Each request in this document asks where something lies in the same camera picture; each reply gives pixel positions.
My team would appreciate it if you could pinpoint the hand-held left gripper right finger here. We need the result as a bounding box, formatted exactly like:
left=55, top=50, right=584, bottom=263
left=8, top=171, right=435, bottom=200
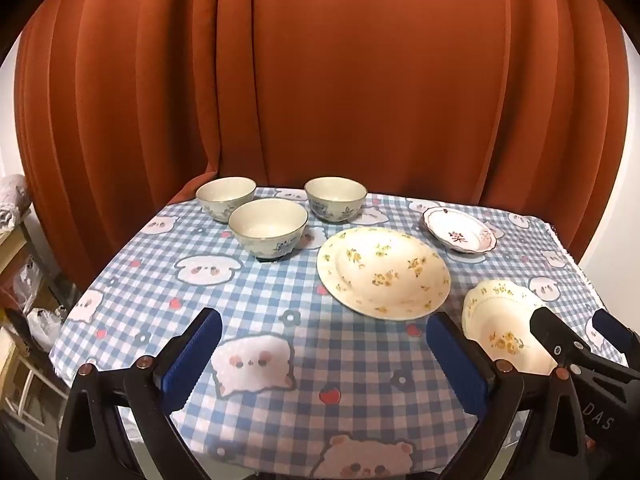
left=425, top=311, right=588, bottom=480

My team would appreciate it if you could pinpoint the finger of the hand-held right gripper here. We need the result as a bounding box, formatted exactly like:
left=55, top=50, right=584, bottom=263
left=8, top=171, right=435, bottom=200
left=591, top=309, right=640, bottom=361
left=529, top=305, right=596, bottom=376

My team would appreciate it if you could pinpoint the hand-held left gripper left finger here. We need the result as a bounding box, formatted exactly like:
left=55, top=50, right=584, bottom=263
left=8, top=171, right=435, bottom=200
left=55, top=306, right=223, bottom=480

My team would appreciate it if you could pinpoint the small cream yellow-flower plate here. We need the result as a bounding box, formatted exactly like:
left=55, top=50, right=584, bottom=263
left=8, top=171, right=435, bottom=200
left=461, top=280, right=563, bottom=376

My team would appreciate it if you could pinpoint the large cream yellow-flower plate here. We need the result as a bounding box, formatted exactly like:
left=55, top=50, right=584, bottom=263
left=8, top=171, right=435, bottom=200
left=316, top=226, right=452, bottom=320

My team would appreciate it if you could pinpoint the white plate red pattern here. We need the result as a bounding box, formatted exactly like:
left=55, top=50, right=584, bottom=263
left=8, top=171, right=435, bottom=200
left=422, top=206, right=502, bottom=254

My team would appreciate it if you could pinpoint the white bowl blue floral print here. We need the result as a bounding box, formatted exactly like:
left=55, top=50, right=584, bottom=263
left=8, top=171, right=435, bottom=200
left=304, top=176, right=368, bottom=224
left=228, top=198, right=309, bottom=262
left=196, top=176, right=257, bottom=224

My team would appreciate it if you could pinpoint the blue checkered bear tablecloth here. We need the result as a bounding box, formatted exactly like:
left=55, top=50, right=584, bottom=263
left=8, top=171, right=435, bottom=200
left=47, top=187, right=631, bottom=478

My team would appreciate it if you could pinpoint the white plastic bag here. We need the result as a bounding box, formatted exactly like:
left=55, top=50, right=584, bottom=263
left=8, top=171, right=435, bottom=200
left=25, top=307, right=63, bottom=353

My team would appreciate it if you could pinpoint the wooden shelf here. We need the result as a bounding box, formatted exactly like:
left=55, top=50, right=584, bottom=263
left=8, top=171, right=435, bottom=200
left=0, top=220, right=68, bottom=416

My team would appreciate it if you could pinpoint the grey fluffy cloth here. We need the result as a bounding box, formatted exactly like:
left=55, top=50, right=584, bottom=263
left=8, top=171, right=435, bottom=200
left=0, top=175, right=32, bottom=232

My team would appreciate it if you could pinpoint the orange curtain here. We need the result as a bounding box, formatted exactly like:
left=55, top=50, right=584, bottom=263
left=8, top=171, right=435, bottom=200
left=12, top=0, right=628, bottom=291

